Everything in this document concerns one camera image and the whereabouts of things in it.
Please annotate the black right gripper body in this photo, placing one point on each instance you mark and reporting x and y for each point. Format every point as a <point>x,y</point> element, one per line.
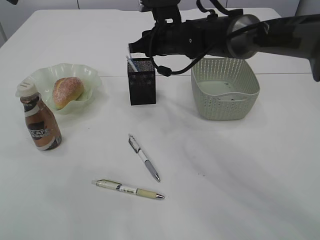
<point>145,45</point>

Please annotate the blue-grey pen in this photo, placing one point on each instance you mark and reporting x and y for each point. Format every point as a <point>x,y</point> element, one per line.
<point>130,61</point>

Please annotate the sugared bread roll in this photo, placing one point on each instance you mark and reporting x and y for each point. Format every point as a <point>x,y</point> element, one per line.
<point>65,90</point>

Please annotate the grey pen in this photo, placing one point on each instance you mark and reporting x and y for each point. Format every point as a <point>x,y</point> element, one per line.
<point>143,156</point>

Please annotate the brown coffee bottle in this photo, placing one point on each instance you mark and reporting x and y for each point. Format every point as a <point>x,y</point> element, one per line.
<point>39,119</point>

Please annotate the cream white pen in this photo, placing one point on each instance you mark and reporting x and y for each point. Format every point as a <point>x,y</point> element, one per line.
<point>112,185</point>

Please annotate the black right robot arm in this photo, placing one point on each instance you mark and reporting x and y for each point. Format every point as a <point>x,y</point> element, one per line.
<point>227,33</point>

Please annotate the black mesh pen holder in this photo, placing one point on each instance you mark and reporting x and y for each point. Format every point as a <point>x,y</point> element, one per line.
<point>141,83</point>

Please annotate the grey-green woven plastic basket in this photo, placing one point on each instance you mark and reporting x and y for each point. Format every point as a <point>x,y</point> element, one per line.
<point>224,89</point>

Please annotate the pale green wavy plate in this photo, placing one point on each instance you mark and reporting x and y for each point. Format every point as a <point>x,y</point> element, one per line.
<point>45,78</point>

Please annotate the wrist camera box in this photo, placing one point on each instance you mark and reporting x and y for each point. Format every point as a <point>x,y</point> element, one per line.
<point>149,5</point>

